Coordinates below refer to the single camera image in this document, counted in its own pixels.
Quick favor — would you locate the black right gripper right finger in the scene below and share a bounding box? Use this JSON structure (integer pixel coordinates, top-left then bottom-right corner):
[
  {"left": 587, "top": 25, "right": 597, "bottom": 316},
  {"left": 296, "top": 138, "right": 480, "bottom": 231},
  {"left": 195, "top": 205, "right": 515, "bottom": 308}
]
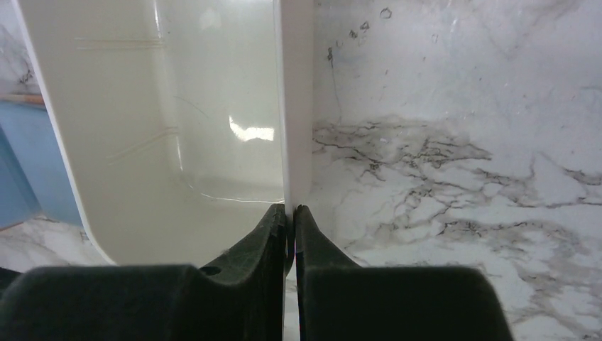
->
[{"left": 294, "top": 206, "right": 513, "bottom": 340}]

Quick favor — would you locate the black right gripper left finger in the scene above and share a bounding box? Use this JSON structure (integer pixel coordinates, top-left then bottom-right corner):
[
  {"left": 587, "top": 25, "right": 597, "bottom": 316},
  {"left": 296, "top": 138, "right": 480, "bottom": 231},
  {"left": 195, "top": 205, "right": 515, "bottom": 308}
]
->
[{"left": 1, "top": 204, "right": 286, "bottom": 340}]

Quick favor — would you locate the white oblong plastic tray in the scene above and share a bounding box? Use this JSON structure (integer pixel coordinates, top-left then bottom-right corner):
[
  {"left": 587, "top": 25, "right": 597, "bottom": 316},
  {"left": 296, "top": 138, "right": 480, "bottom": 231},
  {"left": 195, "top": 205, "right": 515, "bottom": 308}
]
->
[{"left": 13, "top": 1, "right": 314, "bottom": 266}]

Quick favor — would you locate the blue folder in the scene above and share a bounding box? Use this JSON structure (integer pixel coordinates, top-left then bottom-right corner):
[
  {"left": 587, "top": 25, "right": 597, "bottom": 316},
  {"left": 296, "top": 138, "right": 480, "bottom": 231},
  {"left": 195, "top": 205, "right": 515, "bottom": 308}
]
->
[{"left": 1, "top": 102, "right": 83, "bottom": 227}]

